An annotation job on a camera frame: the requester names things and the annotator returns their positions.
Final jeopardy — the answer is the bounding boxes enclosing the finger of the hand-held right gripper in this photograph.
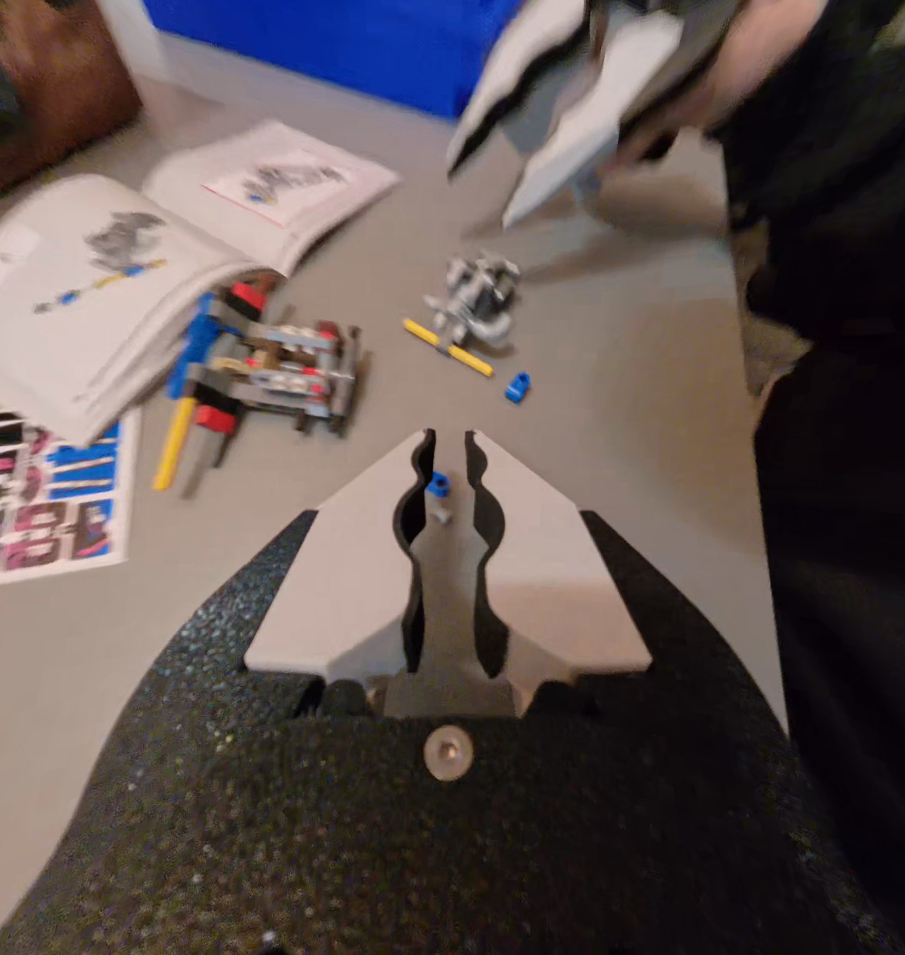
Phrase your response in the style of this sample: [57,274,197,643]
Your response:
[501,11,686,231]
[446,0,595,182]

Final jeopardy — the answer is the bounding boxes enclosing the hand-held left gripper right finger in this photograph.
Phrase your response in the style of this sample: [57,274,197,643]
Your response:
[463,429,653,698]

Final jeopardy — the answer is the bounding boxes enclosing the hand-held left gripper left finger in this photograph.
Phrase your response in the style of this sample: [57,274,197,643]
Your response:
[243,427,438,683]

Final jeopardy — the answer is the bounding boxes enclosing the grey lego shock absorber assembly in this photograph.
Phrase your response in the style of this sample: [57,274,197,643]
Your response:
[403,250,524,378]

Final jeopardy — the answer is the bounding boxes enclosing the person's right forearm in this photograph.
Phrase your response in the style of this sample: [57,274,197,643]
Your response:
[709,0,905,344]

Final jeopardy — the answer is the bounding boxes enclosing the multicoloured lego chassis assembly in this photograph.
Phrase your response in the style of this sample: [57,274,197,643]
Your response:
[154,272,367,493]

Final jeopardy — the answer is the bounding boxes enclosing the open lego instruction booklet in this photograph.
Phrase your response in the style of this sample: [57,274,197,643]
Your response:
[0,119,401,449]

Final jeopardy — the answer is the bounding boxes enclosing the person's right hand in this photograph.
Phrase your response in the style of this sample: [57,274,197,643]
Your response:
[620,0,834,169]

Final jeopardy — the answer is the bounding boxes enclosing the blue plastic bin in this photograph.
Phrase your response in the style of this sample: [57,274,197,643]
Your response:
[142,0,528,120]

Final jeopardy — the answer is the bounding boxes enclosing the olive textured fabric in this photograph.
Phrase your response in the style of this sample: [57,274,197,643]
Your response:
[728,220,815,396]

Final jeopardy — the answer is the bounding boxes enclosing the colourful sticker sheet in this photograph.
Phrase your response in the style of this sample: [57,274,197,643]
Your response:
[0,406,136,590]

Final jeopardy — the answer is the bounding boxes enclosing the dark brown wooden furniture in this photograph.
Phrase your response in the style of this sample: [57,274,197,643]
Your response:
[0,0,143,206]

